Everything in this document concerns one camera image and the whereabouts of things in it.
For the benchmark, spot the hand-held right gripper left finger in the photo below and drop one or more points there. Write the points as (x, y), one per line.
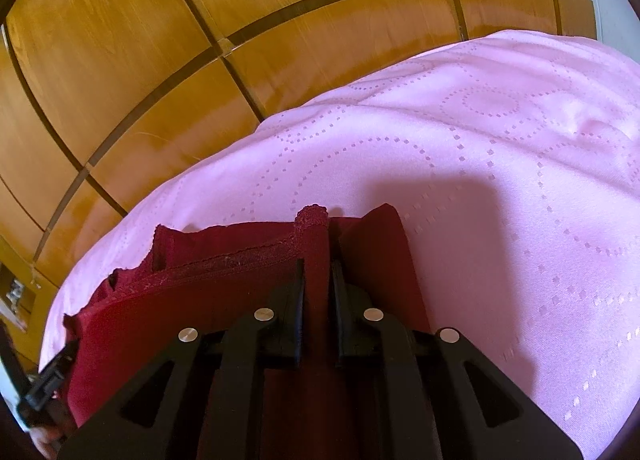
(299, 320)

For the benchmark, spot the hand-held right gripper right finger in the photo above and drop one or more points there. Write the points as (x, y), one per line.
(339, 320)

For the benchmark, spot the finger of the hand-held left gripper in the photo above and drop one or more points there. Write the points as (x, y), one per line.
(10, 360)
(47, 382)

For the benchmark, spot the dark red shirt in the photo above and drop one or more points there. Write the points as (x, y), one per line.
(372, 250)

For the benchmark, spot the person's left hand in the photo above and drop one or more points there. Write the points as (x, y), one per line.
(45, 442)

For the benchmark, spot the pink dotted bedsheet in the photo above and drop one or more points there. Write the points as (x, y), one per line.
(500, 165)

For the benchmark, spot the wooden panelled wardrobe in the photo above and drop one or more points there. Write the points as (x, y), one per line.
(175, 40)

